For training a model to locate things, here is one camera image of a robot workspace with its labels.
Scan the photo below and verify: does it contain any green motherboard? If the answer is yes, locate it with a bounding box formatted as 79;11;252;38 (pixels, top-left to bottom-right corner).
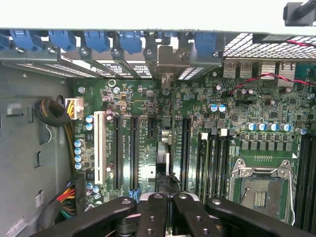
73;59;316;227

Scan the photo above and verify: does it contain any black open PC case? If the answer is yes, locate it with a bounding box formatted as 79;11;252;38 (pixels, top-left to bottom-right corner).
0;26;316;237

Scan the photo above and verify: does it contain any multicolour power wire bundle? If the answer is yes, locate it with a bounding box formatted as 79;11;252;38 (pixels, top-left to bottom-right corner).
40;181;78;221

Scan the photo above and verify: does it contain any CPU socket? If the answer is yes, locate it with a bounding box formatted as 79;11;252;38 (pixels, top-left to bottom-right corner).
229;157;296;226

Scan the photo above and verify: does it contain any long black expansion slot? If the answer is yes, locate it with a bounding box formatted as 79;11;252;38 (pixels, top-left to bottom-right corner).
114;115;123;190
129;116;140;191
181;117;192;193

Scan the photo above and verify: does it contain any black bracket block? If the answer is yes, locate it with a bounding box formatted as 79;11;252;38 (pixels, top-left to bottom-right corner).
282;0;316;27

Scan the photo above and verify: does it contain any red black twisted wire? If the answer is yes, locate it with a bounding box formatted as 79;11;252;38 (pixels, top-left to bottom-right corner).
228;39;316;96

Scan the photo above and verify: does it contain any sleeved power cable bundle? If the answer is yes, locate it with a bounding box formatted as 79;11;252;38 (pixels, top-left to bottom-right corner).
34;97;85;174

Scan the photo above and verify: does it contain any white expansion slot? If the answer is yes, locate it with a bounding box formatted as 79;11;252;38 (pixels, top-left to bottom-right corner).
93;110;107;186

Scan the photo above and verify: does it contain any short black expansion slot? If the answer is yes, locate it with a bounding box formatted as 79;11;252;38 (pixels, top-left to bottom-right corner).
147;117;157;139

